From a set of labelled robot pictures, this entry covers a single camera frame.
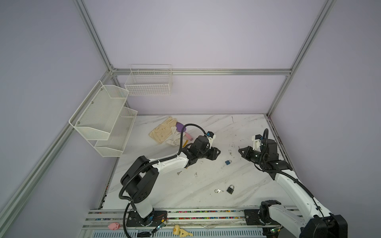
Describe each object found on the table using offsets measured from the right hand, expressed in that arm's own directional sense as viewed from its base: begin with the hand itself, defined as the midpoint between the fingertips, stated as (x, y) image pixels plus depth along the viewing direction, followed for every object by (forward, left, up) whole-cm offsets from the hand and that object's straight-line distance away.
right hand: (238, 149), depth 81 cm
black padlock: (-17, +5, -15) cm, 24 cm away
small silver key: (-18, +11, -16) cm, 26 cm away
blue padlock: (0, +4, -15) cm, 16 cm away
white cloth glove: (+18, +39, -13) cm, 45 cm away
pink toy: (-36, +63, -13) cm, 74 cm away
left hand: (0, +12, -4) cm, 12 cm away
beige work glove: (+23, +51, -14) cm, 58 cm away
